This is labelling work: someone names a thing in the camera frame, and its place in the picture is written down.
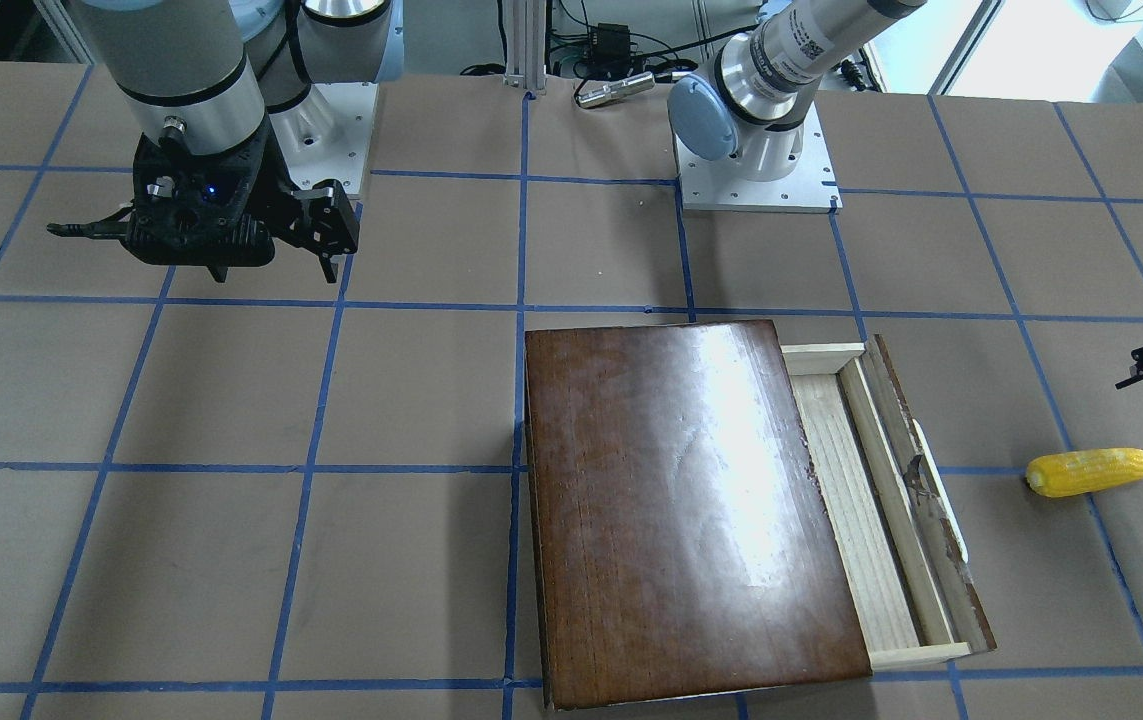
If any dark brown wooden cabinet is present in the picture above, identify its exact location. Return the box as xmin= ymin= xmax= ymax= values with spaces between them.
xmin=523 ymin=320 xmax=872 ymax=711

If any yellow corn cob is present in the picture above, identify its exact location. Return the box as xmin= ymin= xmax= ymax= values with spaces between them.
xmin=1024 ymin=448 xmax=1143 ymax=498

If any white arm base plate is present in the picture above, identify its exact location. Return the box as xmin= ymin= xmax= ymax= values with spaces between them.
xmin=269 ymin=83 xmax=379 ymax=200
xmin=673 ymin=105 xmax=844 ymax=214

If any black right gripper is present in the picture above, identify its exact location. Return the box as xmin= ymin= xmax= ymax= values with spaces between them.
xmin=205 ymin=141 xmax=361 ymax=283

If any silver cylindrical tool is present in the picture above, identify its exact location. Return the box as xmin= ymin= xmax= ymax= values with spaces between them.
xmin=574 ymin=72 xmax=655 ymax=110

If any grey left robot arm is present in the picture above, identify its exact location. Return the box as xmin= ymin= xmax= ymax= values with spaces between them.
xmin=668 ymin=1 xmax=920 ymax=206

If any black power adapter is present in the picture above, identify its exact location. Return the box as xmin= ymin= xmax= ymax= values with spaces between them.
xmin=586 ymin=22 xmax=632 ymax=65

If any aluminium frame post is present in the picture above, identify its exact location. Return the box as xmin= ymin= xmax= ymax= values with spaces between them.
xmin=499 ymin=1 xmax=551 ymax=97

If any light wood drawer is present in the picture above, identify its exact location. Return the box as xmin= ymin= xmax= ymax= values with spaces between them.
xmin=781 ymin=337 xmax=997 ymax=673

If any black cables bundle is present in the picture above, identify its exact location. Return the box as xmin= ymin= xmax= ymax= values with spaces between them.
xmin=459 ymin=0 xmax=702 ymax=81

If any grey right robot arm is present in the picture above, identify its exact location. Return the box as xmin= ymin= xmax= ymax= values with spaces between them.
xmin=47 ymin=1 xmax=405 ymax=283

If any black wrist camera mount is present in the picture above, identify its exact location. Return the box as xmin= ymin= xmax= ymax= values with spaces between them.
xmin=46 ymin=135 xmax=277 ymax=269

